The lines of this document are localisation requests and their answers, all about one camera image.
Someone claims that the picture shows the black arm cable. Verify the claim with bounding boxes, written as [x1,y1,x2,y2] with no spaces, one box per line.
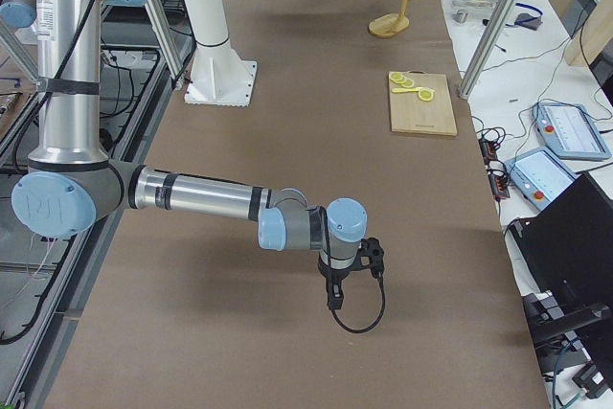
[319,207,388,334]

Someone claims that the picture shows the teach pendant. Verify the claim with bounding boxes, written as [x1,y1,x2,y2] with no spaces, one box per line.
[533,102,611,161]
[506,147,578,211]

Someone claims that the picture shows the bamboo cutting board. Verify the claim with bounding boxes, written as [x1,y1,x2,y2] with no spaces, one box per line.
[388,71,457,136]

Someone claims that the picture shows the lemon slice front left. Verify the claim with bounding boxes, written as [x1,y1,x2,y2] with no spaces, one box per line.
[418,87,435,102]

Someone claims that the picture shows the wooden cup rack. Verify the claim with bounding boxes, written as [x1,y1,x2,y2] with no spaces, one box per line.
[368,0,415,38]

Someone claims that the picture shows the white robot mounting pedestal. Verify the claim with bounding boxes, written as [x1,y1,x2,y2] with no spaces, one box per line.
[184,0,258,107]

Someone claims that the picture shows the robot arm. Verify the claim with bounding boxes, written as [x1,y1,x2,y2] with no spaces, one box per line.
[11,0,368,310]

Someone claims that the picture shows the aluminium frame post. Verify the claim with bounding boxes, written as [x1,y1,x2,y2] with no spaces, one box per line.
[458,0,516,100]

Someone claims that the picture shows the small metal cup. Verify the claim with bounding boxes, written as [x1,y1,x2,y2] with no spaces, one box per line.
[452,9,468,24]

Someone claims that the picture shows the lemon slice stack top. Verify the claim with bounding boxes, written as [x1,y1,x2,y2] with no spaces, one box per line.
[389,72,406,83]

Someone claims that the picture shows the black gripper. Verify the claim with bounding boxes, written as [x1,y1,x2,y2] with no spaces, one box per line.
[318,259,362,310]

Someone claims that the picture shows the yellow plastic knife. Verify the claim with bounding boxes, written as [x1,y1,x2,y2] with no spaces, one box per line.
[391,87,422,94]

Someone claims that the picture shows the upper teach pendant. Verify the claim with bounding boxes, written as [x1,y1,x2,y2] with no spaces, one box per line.
[533,102,611,161]

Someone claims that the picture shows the lower teach pendant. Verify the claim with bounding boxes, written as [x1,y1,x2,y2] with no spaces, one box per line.
[506,147,578,211]

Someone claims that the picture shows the black monitor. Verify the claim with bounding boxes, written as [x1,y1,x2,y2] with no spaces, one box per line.
[511,173,612,385]

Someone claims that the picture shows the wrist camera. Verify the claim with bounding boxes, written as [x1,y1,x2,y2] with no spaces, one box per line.
[357,238,385,279]

